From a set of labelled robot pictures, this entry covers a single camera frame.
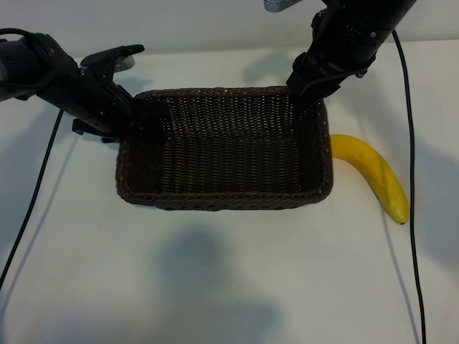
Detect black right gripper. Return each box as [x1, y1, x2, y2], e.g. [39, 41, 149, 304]
[285, 9, 394, 108]

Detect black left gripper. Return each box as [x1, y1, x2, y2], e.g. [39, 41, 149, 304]
[45, 65, 171, 145]

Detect dark brown wicker basket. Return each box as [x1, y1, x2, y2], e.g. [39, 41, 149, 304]
[115, 85, 335, 212]

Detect yellow banana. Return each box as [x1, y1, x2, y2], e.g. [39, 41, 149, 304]
[329, 134, 411, 226]

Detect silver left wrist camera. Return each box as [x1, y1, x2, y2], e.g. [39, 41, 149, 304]
[107, 53, 138, 73]

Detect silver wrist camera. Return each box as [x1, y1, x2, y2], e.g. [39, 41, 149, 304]
[107, 53, 138, 73]
[263, 0, 303, 13]

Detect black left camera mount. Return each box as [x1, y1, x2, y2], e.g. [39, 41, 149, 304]
[80, 44, 146, 72]

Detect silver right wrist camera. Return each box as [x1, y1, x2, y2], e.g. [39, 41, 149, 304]
[263, 0, 303, 13]

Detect long black right cable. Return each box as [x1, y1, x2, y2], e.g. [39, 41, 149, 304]
[390, 29, 428, 344]

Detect long black cable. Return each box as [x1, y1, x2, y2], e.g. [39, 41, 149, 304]
[390, 29, 428, 344]
[0, 110, 63, 285]

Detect long black left cable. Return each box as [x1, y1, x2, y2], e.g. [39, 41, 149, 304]
[0, 110, 63, 285]

